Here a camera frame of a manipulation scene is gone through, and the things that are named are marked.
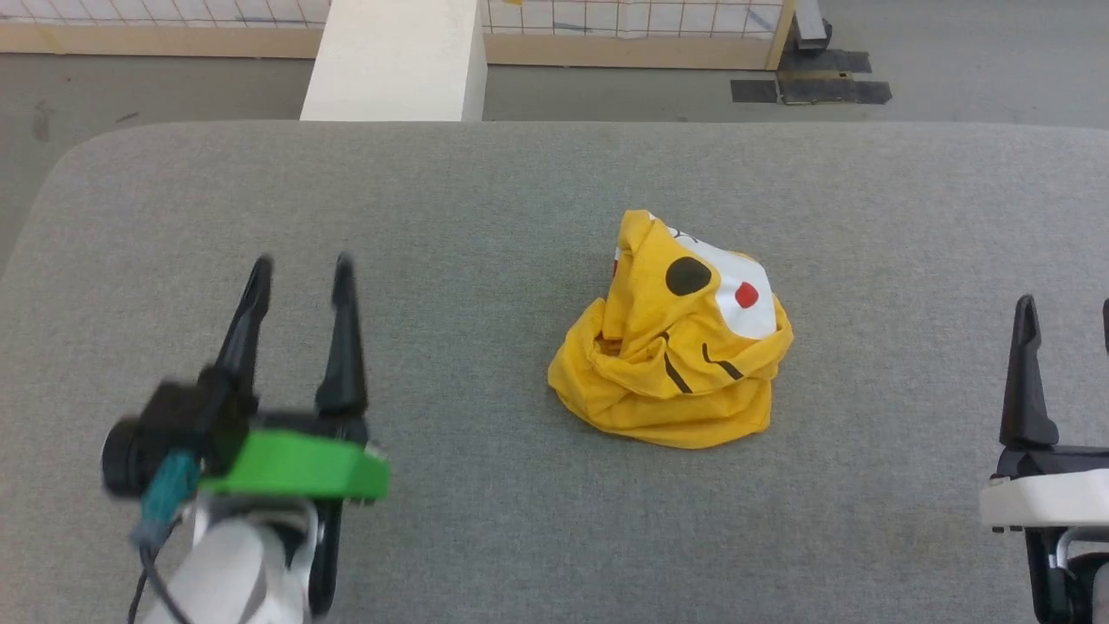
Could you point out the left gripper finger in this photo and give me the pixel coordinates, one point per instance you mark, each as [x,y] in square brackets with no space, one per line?
[344,373]
[247,338]

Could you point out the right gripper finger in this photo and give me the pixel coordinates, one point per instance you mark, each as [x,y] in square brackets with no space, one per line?
[1106,325]
[1027,399]

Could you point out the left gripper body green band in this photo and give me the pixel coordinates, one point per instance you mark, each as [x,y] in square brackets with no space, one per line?
[295,468]

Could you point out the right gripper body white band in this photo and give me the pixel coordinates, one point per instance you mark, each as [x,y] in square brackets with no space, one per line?
[1053,498]

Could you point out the yellow printed garment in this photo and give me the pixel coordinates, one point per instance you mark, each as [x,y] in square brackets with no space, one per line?
[658,364]

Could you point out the white square pillar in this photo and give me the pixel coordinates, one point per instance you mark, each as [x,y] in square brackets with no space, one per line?
[398,61]

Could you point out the black floor tape patch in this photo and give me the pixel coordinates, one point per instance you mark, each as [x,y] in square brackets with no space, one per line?
[827,61]
[840,92]
[754,91]

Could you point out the grey metal leg with caster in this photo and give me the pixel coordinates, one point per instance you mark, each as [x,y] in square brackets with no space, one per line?
[810,22]

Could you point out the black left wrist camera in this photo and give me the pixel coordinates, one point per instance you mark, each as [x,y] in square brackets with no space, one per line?
[165,429]

